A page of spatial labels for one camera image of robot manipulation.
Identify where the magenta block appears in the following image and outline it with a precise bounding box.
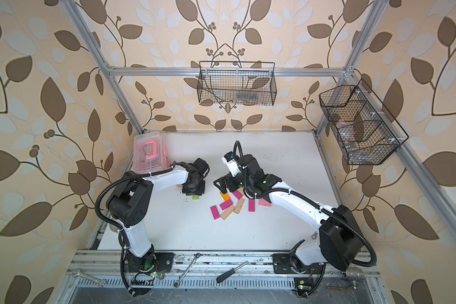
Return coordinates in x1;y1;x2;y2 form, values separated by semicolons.
220;200;233;210
248;199;255;212
233;190;243;200
210;205;221;220

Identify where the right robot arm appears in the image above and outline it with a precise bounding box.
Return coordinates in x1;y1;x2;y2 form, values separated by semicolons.
214;141;377;274

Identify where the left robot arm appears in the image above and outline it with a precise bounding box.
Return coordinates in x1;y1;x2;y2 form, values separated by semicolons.
94;158;210;297

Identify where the orange block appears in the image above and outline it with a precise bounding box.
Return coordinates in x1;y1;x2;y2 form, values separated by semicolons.
220;193;231;201

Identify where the light pink block right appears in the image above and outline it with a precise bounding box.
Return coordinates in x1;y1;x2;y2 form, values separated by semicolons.
258;199;272;207

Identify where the natural wood block upright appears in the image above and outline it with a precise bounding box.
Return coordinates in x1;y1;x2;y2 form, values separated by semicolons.
233;198;245;214

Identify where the pink plastic storage box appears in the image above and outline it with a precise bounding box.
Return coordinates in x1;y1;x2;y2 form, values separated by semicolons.
132;132;168;174

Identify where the metal pipe fitting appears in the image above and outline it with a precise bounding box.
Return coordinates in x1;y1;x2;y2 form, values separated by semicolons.
342;267;365;282

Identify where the silver wrench bottom left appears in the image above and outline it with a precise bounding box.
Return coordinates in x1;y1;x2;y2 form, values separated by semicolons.
72;269;106;288

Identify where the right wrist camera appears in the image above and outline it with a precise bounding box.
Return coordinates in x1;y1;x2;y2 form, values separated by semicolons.
222;151;241;177

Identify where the black handled screwdriver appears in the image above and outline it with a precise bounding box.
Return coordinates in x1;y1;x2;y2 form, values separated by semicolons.
216;261;250;284

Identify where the silver wrench on rail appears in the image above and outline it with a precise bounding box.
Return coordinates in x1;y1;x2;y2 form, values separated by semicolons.
173;253;201;288

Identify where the back black wire basket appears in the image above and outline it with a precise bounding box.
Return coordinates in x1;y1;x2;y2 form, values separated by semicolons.
196;60;277;106

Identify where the black wire basket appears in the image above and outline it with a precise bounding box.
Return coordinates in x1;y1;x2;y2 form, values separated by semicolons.
319;79;409;165
196;60;277;106

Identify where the right black wire basket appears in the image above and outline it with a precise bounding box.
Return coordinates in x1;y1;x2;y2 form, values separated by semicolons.
319;79;409;165

